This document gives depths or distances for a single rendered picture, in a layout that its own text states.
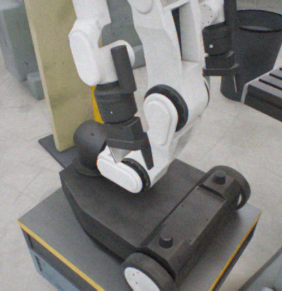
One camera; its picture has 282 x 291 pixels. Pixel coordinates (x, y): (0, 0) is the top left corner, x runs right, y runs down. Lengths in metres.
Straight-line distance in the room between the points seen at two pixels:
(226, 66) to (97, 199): 0.66
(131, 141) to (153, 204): 0.53
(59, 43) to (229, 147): 1.33
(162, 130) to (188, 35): 0.26
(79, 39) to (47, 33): 1.30
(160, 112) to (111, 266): 0.65
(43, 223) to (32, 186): 0.77
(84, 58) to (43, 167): 1.68
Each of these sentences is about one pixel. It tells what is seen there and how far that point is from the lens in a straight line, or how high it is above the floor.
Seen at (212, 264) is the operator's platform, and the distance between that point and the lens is 1.33.
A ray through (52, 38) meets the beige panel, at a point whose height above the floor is 0.80.
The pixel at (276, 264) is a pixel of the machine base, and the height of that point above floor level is 0.20.
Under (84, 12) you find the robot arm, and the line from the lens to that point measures 0.71.
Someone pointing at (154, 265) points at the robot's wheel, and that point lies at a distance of 1.08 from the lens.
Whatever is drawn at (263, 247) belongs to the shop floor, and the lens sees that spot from 1.94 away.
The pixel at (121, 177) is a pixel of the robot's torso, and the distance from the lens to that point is 1.19.
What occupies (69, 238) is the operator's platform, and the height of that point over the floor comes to 0.40.
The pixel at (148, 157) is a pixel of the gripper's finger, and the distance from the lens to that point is 0.79.
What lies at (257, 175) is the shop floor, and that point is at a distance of 2.31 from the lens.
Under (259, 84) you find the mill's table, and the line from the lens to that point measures 1.21.
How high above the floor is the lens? 1.52
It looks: 40 degrees down
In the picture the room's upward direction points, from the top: straight up
